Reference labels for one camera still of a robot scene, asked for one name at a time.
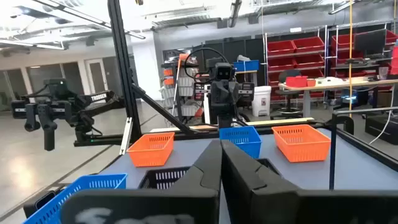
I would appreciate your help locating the black office chair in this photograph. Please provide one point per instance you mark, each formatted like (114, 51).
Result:
(287, 74)

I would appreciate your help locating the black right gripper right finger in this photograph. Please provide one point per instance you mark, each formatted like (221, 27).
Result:
(280, 208)

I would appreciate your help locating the black monitor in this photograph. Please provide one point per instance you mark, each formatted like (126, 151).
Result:
(370, 42)

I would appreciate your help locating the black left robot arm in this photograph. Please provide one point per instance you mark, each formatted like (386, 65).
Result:
(224, 119)

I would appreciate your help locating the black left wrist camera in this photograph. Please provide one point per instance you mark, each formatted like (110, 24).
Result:
(224, 72)

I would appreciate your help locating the black equipment case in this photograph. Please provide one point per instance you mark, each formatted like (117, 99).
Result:
(382, 130)

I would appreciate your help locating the background black robot arm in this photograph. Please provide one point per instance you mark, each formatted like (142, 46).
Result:
(96, 98)

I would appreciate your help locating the white metal shelf rack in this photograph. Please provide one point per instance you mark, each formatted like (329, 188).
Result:
(336, 37)
(326, 62)

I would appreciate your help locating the white metal strip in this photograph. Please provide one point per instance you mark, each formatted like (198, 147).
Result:
(126, 137)

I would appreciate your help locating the blue storage bin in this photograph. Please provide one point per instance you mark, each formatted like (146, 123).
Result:
(245, 66)

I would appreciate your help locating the wooden desk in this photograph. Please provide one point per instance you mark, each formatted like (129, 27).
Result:
(339, 84)

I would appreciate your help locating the rack with white bins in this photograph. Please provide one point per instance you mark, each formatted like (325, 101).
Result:
(186, 82)

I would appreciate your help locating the clear plastic cup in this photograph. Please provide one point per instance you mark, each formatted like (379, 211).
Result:
(383, 73)

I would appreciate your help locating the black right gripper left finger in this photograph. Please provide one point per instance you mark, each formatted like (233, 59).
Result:
(155, 205)

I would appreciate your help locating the black metal table frame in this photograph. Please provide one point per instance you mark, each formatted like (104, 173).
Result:
(122, 62)

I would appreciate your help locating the small red box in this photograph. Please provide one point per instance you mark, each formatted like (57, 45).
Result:
(311, 82)

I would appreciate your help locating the black plastic basket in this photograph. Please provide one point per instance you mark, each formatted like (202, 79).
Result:
(161, 179)

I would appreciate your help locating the wooden table side board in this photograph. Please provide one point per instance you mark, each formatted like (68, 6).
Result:
(280, 121)

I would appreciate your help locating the orange plastic basket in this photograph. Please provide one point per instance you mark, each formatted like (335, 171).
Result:
(149, 155)
(298, 149)

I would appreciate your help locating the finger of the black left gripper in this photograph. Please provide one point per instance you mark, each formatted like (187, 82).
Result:
(230, 93)
(219, 93)

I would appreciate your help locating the blue plastic basket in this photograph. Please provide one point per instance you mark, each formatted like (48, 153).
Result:
(242, 146)
(49, 210)

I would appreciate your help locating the white trash bin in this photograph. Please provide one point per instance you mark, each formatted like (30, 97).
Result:
(261, 102)

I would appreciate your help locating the red plastic storage bin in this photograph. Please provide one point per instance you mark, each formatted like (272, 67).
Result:
(280, 64)
(280, 48)
(308, 45)
(392, 36)
(309, 61)
(341, 41)
(273, 78)
(312, 73)
(342, 56)

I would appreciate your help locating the black metal shelf frame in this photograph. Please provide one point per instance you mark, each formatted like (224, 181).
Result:
(332, 155)

